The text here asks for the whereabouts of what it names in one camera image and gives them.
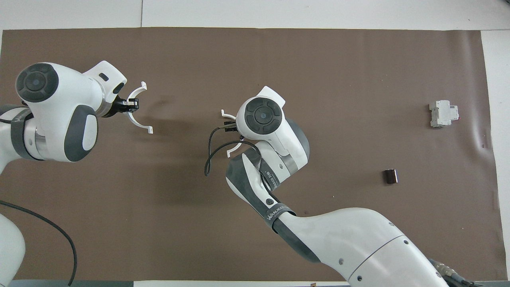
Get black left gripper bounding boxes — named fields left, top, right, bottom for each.
left=103, top=96, right=140, bottom=118

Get brown table mat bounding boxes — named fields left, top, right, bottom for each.
left=0, top=27, right=508, bottom=281

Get grey circuit breaker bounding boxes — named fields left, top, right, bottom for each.
left=429, top=100, right=459, bottom=128

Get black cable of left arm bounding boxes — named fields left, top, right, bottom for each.
left=0, top=201, right=77, bottom=287

